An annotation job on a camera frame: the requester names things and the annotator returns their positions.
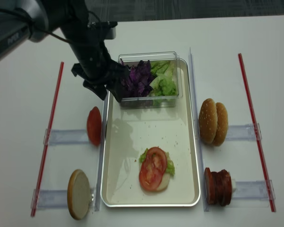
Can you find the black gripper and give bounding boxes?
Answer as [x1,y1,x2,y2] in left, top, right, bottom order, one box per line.
[61,21,130,102]

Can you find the tomato slice front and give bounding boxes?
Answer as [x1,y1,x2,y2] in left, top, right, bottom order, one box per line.
[139,160,163,191]

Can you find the tomato slice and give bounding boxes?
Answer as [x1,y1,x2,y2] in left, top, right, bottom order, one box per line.
[139,160,163,191]
[146,147,167,174]

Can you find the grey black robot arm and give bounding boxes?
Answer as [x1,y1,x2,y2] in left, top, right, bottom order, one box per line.
[0,0,130,101]

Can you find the green lettuce in container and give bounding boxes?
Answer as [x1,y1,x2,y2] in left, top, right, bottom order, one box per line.
[149,61,178,96]

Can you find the tomato slice rear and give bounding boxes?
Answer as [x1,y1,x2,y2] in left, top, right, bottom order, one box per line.
[146,147,167,174]

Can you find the green lettuce leaf on bun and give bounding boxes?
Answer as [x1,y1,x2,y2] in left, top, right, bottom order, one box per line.
[139,148,175,176]

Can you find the meat patty front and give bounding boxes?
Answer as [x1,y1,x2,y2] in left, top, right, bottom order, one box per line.
[204,167,215,205]

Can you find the stacked meat patties rear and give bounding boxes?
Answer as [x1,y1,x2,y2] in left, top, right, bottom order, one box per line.
[212,169,232,207]

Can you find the purple cabbage leaves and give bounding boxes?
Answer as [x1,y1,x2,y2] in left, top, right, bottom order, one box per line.
[121,61,155,98]

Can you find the clear plastic salad container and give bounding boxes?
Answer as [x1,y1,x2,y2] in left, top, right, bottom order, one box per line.
[118,52,182,109]

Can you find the white metal tray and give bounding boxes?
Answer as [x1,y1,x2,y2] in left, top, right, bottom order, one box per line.
[101,60,201,207]

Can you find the clear pusher track upper left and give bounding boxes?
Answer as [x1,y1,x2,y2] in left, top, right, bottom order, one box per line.
[43,129,89,146]

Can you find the clear pusher track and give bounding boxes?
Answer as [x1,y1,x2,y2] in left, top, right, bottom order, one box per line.
[30,188,97,211]
[208,181,275,211]
[43,129,89,146]
[225,123,262,141]

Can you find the sesame bun top front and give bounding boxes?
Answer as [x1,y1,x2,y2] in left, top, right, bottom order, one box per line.
[198,98,218,144]

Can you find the sesame bun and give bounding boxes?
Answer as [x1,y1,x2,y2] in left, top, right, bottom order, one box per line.
[213,103,229,146]
[198,98,218,144]

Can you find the bun slice standing left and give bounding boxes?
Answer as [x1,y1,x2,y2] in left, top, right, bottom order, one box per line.
[67,169,90,220]

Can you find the bottom bun slice on tray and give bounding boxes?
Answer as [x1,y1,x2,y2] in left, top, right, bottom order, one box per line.
[154,173,171,192]

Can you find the sesame bun top rear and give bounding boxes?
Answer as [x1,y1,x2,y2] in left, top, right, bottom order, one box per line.
[213,103,229,146]

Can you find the clear pusher track lower left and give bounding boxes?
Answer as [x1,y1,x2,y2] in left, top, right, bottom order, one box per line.
[30,188,97,211]

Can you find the clear pusher track upper right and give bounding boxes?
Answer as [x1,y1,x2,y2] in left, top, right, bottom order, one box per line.
[225,123,262,141]

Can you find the white pusher block lower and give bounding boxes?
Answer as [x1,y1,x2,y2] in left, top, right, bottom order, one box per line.
[231,178,237,196]

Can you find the clear pusher track lower right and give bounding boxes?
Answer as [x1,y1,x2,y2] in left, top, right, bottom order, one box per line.
[208,181,275,211]

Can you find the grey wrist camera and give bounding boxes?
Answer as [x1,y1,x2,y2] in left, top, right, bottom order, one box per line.
[88,21,118,40]

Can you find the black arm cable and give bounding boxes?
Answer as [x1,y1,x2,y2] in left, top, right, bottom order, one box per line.
[0,7,105,45]

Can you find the red straw rail left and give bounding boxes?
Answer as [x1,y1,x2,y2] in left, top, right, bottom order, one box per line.
[30,62,64,218]

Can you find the red straw rail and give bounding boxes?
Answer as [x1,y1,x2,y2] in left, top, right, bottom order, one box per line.
[30,62,64,218]
[238,53,276,212]

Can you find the red straw rail right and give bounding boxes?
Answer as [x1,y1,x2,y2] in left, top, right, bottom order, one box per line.
[238,53,276,212]

